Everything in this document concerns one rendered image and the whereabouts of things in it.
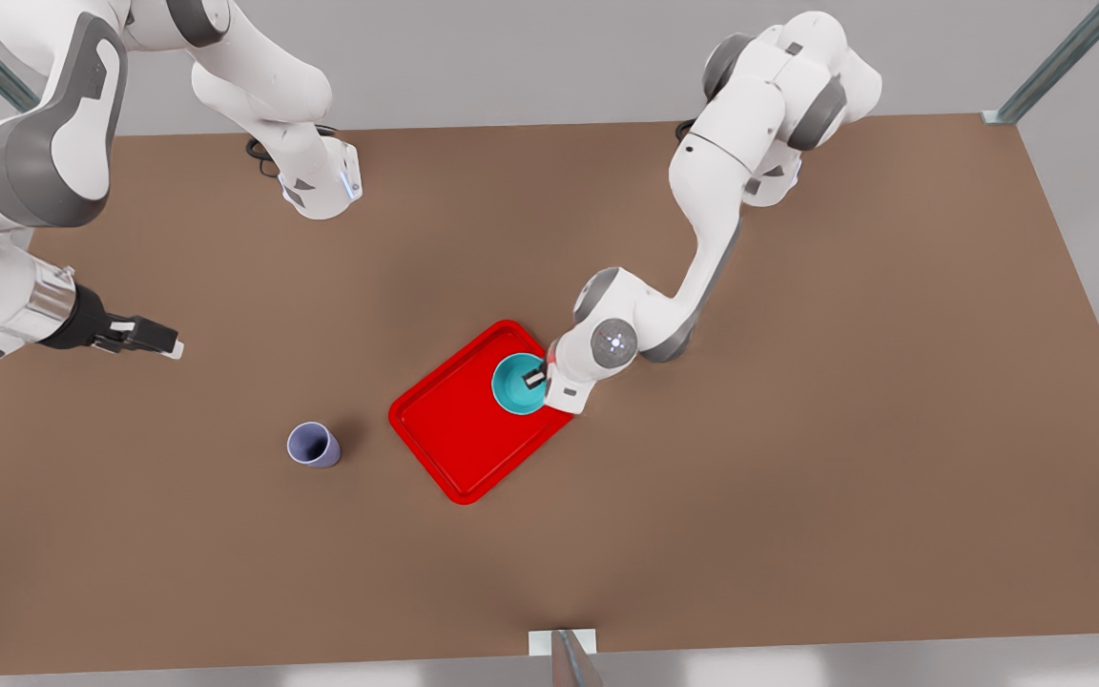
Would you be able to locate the red rectangular tray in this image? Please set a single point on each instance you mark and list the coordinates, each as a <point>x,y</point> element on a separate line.
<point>459,429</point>

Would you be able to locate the lavender cup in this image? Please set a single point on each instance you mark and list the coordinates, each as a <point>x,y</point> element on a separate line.
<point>313,447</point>

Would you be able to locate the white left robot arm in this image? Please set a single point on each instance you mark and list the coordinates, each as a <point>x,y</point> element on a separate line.
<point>721,181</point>

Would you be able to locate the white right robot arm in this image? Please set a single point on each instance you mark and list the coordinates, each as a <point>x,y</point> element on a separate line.
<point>44,153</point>

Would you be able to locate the teal bowl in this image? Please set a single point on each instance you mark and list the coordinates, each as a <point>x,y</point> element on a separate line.
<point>511,391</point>

